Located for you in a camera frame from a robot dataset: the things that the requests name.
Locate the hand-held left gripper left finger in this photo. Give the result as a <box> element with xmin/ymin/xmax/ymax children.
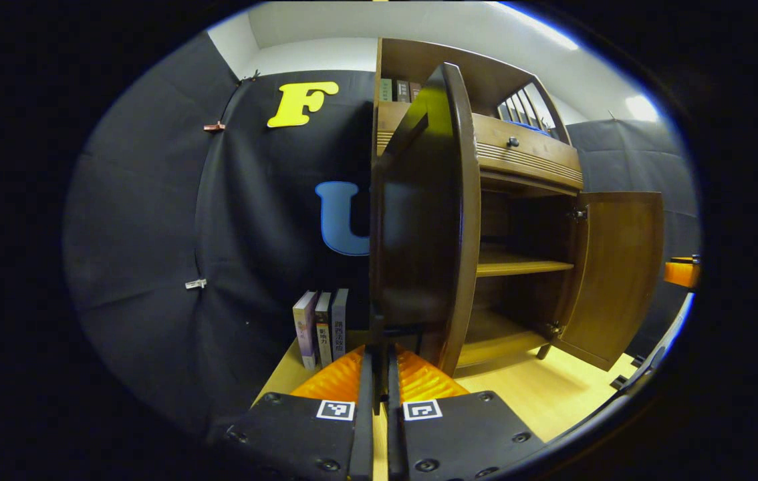
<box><xmin>222</xmin><ymin>344</ymin><xmax>374</xmax><ymax>481</ymax></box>

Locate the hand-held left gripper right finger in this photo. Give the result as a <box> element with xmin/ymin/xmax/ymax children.
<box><xmin>388</xmin><ymin>344</ymin><xmax>547</xmax><ymax>481</ymax></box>

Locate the wooden shoe cabinet door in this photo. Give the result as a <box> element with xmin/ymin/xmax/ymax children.
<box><xmin>370</xmin><ymin>62</ymin><xmax>481</xmax><ymax>378</ymax></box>
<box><xmin>551</xmin><ymin>192</ymin><xmax>664</xmax><ymax>371</ymax></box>

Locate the wooden double-door shoe cabinet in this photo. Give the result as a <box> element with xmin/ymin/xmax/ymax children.
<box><xmin>370</xmin><ymin>38</ymin><xmax>664</xmax><ymax>378</ymax></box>

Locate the dark book with yellow print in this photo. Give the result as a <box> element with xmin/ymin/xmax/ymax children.
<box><xmin>315</xmin><ymin>292</ymin><xmax>334</xmax><ymax>368</ymax></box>

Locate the pale purple book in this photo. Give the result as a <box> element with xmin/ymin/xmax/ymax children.
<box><xmin>293</xmin><ymin>291</ymin><xmax>319</xmax><ymax>371</ymax></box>

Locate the grey blue book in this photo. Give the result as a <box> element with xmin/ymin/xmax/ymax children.
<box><xmin>331</xmin><ymin>289</ymin><xmax>349</xmax><ymax>361</ymax></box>

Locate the wooden inner shelf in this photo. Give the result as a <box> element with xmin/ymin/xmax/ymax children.
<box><xmin>476</xmin><ymin>251</ymin><xmax>575</xmax><ymax>278</ymax></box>

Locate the ceiling light panel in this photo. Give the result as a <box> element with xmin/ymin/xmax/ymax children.
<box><xmin>625</xmin><ymin>95</ymin><xmax>660</xmax><ymax>122</ymax></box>

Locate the wooden drawer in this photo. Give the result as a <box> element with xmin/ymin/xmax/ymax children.
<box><xmin>377</xmin><ymin>102</ymin><xmax>584</xmax><ymax>191</ymax></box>

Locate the black backdrop cloth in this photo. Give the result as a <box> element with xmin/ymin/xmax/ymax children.
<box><xmin>63</xmin><ymin>32</ymin><xmax>701</xmax><ymax>435</ymax></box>

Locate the black door handle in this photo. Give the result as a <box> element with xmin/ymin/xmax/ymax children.
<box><xmin>374</xmin><ymin>315</ymin><xmax>423</xmax><ymax>355</ymax></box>

